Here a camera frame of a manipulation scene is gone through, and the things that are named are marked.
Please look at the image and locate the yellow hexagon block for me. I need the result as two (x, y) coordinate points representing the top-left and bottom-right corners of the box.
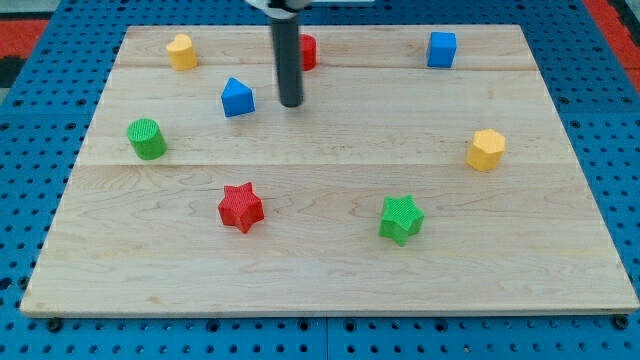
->
(466, 129), (506, 171)

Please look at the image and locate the light wooden board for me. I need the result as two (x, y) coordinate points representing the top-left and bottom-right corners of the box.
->
(20, 25), (639, 318)

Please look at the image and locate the blue triangle block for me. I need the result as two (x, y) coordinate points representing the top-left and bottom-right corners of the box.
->
(221, 77), (255, 118)

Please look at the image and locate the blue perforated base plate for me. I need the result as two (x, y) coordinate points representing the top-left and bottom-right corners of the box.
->
(1, 0), (639, 359)

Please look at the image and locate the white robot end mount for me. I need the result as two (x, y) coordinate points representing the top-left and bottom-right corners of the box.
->
(245, 0), (311, 19)

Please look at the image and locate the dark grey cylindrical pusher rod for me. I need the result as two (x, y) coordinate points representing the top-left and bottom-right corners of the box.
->
(269, 8), (304, 108)

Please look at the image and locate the red cylinder block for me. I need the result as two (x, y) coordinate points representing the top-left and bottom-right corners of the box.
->
(300, 34), (317, 71)

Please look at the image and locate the blue cube block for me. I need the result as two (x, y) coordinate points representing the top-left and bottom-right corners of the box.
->
(426, 32), (457, 68)

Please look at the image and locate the green cylinder block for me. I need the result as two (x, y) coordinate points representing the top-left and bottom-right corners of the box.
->
(126, 118), (167, 160)

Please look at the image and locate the red star block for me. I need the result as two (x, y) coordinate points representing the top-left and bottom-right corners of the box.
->
(218, 182), (264, 233)

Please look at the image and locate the green star block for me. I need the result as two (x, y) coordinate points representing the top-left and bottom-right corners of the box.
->
(378, 194), (425, 247)

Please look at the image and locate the yellow heart block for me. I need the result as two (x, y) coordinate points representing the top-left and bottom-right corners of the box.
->
(165, 34), (198, 71)

